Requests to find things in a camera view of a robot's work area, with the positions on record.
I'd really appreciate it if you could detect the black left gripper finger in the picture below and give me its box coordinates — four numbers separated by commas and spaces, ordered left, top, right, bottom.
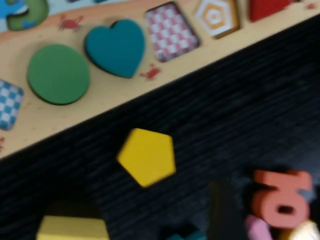
209, 179, 249, 240

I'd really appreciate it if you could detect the yellow pentagon piece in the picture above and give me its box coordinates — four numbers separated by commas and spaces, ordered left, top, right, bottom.
116, 127, 177, 188

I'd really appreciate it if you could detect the pink trapezoid piece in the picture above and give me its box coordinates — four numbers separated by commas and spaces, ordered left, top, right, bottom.
244, 214, 277, 240

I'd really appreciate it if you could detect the teal number four piece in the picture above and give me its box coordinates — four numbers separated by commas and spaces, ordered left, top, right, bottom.
164, 229, 208, 240

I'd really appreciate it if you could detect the orange number ten piece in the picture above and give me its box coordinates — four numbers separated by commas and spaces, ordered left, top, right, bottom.
250, 169, 315, 229

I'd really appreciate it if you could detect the colourful wooden puzzle board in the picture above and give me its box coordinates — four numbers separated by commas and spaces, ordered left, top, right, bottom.
0, 0, 320, 161

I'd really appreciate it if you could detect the teal heart piece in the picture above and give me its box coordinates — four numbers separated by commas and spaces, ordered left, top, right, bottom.
83, 19, 147, 80

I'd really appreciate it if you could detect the red triangle piece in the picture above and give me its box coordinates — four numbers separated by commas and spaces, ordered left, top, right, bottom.
248, 0, 293, 23

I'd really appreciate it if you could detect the green circle piece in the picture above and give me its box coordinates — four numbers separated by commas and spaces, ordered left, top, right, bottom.
26, 44, 91, 106

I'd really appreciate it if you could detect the yellow wooden cube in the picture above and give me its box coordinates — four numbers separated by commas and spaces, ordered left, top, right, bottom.
36, 215, 110, 240

